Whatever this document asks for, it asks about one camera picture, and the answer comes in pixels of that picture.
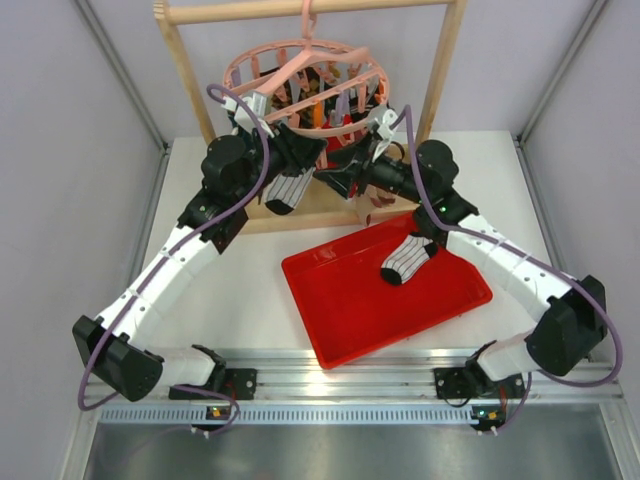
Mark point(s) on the red plastic tray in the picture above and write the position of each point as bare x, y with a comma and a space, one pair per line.
348, 309

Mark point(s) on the red santa sock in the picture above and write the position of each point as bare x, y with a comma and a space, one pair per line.
353, 166

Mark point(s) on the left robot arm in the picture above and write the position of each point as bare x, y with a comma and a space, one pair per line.
115, 345

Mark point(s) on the black yellow argyle sock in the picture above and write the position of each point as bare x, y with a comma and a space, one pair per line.
306, 84

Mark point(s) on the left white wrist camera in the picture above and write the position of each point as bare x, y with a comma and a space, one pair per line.
248, 113

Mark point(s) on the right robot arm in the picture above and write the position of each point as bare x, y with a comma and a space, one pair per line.
567, 312

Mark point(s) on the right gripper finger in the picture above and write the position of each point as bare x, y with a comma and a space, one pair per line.
360, 152
346, 183

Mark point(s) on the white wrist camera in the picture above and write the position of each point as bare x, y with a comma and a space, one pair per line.
382, 124
248, 113

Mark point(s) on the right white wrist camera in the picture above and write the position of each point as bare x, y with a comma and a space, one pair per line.
382, 124

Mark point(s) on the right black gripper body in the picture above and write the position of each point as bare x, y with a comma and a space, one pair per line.
392, 175

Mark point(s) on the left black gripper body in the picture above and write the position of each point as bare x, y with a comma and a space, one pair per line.
278, 159

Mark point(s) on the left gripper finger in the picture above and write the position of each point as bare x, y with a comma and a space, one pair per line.
298, 149
296, 168

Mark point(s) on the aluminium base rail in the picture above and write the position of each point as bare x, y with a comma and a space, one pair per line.
422, 387

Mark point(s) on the pink round clip hanger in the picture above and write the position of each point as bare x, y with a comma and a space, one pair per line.
363, 84

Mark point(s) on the maroon striped beige sock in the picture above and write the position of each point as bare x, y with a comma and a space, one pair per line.
370, 199

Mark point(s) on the wooden hanger rack frame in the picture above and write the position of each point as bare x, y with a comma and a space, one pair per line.
319, 208

